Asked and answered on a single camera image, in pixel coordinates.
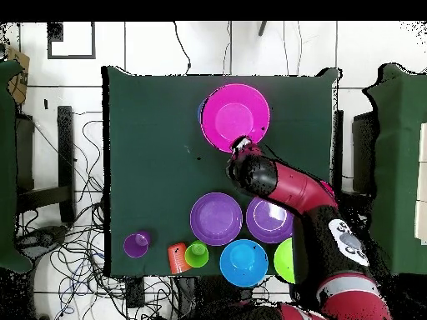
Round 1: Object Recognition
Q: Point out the pink plastic bowl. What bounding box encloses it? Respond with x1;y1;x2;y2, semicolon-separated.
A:
199;82;271;154

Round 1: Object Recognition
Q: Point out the purple plastic bowl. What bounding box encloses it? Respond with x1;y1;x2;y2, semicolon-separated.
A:
245;196;294;244
189;192;244;247

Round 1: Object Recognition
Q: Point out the orange plastic cup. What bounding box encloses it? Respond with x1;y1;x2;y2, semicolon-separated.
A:
167;242;193;275

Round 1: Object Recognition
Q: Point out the black upright bar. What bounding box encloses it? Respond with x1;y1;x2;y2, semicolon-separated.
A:
331;109;344;201

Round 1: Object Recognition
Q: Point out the dark green tablecloth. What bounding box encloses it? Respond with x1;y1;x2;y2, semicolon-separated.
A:
101;65;341;278

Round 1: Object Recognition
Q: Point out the blue deep plastic bowl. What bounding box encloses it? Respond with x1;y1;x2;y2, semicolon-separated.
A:
219;238;269;288

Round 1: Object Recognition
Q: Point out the black box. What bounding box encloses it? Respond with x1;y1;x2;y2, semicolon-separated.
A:
351;111;378;194

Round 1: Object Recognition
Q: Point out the green plastic bowl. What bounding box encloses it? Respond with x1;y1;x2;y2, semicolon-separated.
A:
273;237;296;285

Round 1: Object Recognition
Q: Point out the green plastic cup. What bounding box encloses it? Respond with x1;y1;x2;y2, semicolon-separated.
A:
183;239;210;268

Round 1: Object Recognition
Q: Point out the purple plastic cup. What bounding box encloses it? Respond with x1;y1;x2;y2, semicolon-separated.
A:
123;230;152;259

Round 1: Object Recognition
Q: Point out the green cloth covered table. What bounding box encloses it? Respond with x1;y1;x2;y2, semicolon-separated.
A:
363;62;427;278
0;59;34;274

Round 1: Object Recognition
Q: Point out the black metal stand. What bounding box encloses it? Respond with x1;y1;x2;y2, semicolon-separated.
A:
16;105;76;223

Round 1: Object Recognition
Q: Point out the black power strip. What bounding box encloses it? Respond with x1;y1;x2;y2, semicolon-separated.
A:
125;276;145;309

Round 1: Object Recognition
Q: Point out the black cabinet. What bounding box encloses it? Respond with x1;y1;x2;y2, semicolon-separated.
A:
14;112;35;191

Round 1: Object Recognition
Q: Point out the brown cardboard box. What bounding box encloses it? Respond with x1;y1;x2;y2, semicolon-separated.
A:
6;47;31;105

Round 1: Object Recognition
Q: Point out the black floor cable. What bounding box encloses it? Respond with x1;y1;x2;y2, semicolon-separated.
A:
172;22;193;76

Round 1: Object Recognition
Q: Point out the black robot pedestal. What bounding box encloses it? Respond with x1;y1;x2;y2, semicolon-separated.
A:
173;275;268;320

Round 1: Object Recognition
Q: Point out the black cable tangle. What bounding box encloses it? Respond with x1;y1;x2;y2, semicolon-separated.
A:
16;111;181;320

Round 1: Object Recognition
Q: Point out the black square floor frame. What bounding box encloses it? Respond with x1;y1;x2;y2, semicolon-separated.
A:
46;22;97;60

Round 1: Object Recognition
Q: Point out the dark pedestal leg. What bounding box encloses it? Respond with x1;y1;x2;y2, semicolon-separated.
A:
18;224;69;249

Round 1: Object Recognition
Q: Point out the blue cable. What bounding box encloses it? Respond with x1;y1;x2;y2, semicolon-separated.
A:
58;252;104;316

